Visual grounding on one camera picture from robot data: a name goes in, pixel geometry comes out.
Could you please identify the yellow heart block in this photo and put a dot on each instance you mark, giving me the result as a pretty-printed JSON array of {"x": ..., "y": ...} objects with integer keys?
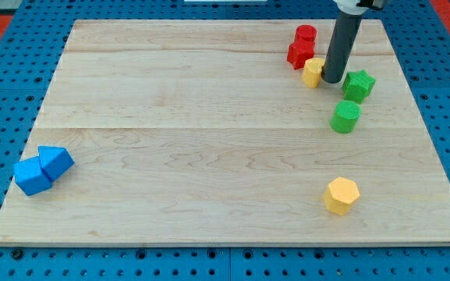
[{"x": 312, "y": 71}]

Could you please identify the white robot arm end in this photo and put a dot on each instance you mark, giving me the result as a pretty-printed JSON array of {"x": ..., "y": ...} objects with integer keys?
[{"x": 359, "y": 7}]

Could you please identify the red star block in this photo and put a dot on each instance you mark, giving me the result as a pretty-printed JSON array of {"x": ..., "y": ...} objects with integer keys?
[{"x": 299, "y": 52}]

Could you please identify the green star block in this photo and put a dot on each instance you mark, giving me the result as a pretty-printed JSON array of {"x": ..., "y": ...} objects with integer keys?
[{"x": 357, "y": 86}]

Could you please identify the wooden board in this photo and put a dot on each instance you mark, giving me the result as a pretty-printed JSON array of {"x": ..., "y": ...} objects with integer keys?
[{"x": 199, "y": 133}]

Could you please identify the green cylinder block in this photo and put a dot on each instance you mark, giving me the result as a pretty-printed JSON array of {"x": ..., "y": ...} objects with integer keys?
[{"x": 345, "y": 116}]

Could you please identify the yellow hexagon block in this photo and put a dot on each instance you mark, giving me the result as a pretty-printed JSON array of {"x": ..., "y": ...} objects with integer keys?
[{"x": 340, "y": 195}]

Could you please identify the red cylinder block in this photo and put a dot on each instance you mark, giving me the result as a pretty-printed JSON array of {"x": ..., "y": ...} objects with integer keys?
[{"x": 306, "y": 33}]

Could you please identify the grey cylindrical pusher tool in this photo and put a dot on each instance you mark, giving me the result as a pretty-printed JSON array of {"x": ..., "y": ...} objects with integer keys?
[{"x": 340, "y": 47}]

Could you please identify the blue triangle block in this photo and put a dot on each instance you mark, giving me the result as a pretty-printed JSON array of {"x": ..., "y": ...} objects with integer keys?
[{"x": 55, "y": 161}]

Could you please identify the blue cube block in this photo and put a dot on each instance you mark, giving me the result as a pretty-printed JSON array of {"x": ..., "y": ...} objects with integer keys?
[{"x": 30, "y": 177}]

